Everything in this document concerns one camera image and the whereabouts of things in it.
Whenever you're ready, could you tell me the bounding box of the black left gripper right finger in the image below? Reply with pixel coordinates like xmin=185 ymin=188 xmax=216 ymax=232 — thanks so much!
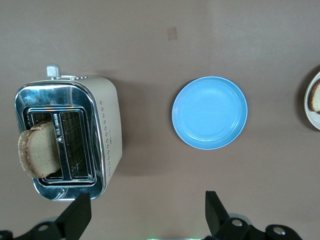
xmin=204 ymin=190 xmax=301 ymax=240

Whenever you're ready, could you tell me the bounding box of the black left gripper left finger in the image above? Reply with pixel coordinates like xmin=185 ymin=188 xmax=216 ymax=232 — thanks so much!
xmin=0 ymin=191 xmax=92 ymax=240

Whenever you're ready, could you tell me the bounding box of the brown bread slice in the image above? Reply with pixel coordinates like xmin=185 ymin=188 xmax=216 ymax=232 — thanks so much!
xmin=307 ymin=78 xmax=320 ymax=113
xmin=17 ymin=121 xmax=62 ymax=179

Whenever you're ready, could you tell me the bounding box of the blue plate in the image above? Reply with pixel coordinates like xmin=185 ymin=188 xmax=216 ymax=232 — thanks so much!
xmin=171 ymin=76 xmax=249 ymax=151

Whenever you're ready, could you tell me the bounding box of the beige plate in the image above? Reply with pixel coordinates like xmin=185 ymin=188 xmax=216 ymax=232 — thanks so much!
xmin=303 ymin=70 xmax=320 ymax=131

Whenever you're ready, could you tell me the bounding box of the beige chrome toaster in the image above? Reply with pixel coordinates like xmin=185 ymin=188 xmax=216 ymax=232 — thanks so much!
xmin=14 ymin=64 xmax=124 ymax=202

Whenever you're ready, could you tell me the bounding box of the small brown tape patch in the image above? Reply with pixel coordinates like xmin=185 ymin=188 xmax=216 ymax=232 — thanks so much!
xmin=166 ymin=26 xmax=178 ymax=41

